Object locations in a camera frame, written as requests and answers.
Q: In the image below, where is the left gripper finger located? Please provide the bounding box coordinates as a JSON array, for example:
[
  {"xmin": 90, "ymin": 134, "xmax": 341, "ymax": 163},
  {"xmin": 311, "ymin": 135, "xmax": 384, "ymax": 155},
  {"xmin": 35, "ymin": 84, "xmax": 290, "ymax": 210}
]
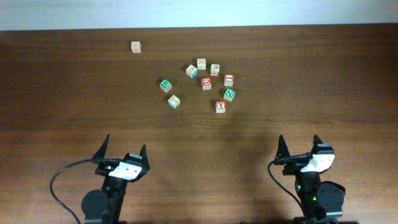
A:
[
  {"xmin": 92, "ymin": 134, "xmax": 110, "ymax": 159},
  {"xmin": 140, "ymin": 144, "xmax": 150, "ymax": 170}
]

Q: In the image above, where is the blue edged wooden block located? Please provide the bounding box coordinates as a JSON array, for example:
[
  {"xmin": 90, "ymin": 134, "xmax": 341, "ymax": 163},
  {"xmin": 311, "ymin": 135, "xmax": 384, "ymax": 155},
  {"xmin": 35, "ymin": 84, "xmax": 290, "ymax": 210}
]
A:
[{"xmin": 167, "ymin": 95, "xmax": 180, "ymax": 109}]

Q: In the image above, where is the red letter Y block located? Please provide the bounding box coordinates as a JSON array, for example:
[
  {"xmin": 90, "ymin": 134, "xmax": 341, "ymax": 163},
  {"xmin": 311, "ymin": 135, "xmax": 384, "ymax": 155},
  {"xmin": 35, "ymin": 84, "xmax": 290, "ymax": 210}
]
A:
[{"xmin": 215, "ymin": 101, "xmax": 226, "ymax": 113}]

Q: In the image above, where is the green letter N block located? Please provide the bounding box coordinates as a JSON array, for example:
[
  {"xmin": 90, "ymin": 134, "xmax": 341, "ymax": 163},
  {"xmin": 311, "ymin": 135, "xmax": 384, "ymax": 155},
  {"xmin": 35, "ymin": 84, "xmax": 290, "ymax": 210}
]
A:
[{"xmin": 223, "ymin": 88, "xmax": 236, "ymax": 102}]

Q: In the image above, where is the red letter E block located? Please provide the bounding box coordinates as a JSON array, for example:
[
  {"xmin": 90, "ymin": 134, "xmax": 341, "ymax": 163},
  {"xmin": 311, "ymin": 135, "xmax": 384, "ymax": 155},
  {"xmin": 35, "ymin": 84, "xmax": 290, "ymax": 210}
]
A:
[{"xmin": 224, "ymin": 74, "xmax": 234, "ymax": 86}]

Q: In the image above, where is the red letter P block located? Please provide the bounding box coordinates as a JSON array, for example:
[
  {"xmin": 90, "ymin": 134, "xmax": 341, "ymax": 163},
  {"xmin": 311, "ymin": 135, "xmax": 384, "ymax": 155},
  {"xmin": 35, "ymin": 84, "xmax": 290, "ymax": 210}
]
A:
[{"xmin": 201, "ymin": 77, "xmax": 212, "ymax": 90}]

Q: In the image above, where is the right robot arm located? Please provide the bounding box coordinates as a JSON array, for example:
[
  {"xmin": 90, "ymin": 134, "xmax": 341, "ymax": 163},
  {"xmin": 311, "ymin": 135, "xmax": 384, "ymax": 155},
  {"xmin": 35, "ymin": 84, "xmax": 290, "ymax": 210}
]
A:
[{"xmin": 269, "ymin": 135, "xmax": 346, "ymax": 224}]

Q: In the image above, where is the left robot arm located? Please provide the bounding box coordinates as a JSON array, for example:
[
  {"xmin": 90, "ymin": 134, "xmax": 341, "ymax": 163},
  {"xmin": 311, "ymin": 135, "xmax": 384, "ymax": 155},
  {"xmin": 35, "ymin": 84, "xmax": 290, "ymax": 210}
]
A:
[{"xmin": 81, "ymin": 136, "xmax": 150, "ymax": 224}]

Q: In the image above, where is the green letter B block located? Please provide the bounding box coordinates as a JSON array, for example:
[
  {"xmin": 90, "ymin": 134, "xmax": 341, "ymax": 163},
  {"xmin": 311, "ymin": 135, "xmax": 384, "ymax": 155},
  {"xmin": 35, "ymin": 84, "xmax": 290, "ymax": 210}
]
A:
[{"xmin": 159, "ymin": 79, "xmax": 172, "ymax": 93}]

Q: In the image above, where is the blue sided picture block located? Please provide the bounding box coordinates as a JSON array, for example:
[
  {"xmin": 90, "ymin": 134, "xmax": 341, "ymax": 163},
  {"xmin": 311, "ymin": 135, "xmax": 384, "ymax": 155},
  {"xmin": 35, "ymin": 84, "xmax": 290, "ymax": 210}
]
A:
[{"xmin": 186, "ymin": 65, "xmax": 198, "ymax": 78}]

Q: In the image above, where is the red sided picture block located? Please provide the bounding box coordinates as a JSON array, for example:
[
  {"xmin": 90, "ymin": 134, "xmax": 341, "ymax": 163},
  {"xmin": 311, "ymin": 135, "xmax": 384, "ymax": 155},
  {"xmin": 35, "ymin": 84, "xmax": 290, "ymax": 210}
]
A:
[{"xmin": 210, "ymin": 64, "xmax": 220, "ymax": 77}]

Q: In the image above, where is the plain picture wooden block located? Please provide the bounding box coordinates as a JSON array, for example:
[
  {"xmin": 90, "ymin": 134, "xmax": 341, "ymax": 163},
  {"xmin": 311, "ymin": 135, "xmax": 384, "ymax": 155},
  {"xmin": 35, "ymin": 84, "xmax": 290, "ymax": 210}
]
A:
[{"xmin": 197, "ymin": 58, "xmax": 206, "ymax": 70}]

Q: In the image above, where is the far left plain wooden block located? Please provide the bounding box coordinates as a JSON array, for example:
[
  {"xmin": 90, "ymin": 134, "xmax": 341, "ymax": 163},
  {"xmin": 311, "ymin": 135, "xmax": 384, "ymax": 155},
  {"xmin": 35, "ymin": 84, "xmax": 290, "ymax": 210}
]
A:
[{"xmin": 131, "ymin": 41, "xmax": 142, "ymax": 54}]

